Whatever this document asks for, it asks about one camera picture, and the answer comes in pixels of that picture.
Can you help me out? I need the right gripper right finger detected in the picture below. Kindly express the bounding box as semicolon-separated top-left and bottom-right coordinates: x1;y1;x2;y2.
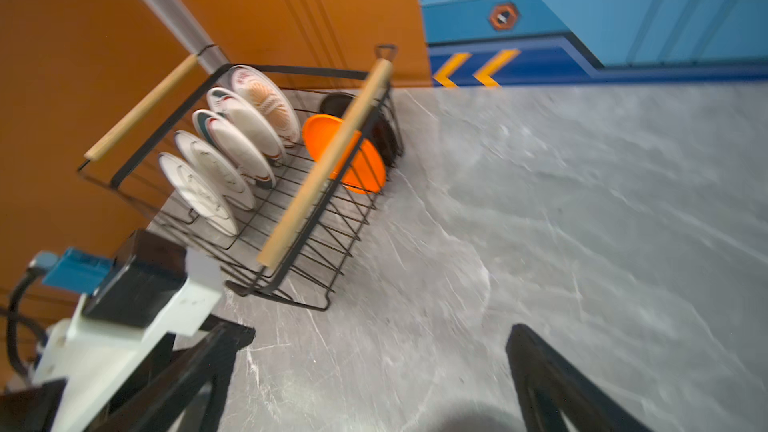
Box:
506;323;648;431

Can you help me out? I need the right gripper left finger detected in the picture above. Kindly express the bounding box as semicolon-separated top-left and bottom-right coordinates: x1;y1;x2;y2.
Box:
91;317;256;431

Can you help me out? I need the black wire dish rack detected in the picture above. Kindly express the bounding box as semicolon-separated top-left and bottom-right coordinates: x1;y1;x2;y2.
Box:
104;44;399;311

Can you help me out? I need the black plate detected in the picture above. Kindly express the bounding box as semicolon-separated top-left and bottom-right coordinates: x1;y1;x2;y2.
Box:
319;93;400;167

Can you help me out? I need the white plate green rim front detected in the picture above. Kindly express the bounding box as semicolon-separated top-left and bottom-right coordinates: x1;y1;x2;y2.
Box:
158;152;238;237

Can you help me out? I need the white plate green rim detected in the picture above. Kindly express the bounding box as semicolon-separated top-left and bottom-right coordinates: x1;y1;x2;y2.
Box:
158;152;238;237
174;131;256;211

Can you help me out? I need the white plate orange sunburst pattern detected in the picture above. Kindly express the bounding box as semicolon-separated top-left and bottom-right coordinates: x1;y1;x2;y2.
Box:
230;65;301;147

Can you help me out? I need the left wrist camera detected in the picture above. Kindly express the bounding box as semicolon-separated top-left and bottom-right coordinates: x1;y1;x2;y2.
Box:
32;230;223;431

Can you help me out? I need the white plate red ring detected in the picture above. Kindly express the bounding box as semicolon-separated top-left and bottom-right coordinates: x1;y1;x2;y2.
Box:
206;87;286;166
191;108;278;190

